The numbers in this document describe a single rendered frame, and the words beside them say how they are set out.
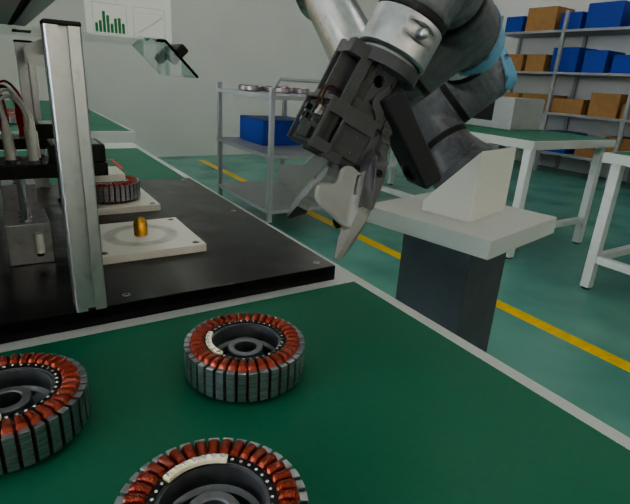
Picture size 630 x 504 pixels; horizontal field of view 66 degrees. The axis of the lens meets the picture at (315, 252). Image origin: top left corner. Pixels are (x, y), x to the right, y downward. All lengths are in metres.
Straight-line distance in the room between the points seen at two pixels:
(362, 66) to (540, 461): 0.38
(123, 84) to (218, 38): 1.27
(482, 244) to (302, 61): 6.17
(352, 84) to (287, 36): 6.41
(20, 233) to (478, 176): 0.82
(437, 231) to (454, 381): 0.57
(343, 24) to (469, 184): 0.48
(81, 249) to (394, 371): 0.34
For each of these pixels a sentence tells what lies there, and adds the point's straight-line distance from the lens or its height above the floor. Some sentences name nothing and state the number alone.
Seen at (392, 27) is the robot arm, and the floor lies 1.07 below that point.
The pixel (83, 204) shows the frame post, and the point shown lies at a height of 0.88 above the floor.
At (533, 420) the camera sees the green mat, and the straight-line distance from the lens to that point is 0.49.
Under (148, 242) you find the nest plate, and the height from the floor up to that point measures 0.78.
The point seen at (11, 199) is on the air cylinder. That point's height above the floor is 0.80.
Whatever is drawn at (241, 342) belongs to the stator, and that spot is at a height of 0.78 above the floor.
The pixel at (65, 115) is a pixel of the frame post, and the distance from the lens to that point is 0.52.
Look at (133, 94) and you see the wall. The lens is 6.20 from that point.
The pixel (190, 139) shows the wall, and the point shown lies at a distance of 6.41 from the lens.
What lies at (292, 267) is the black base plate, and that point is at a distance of 0.67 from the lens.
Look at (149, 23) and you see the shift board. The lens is 6.26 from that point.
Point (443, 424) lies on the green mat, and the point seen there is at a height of 0.75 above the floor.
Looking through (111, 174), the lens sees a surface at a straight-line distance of 0.71.
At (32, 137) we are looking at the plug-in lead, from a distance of 0.70.
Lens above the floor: 1.02
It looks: 20 degrees down
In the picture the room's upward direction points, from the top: 4 degrees clockwise
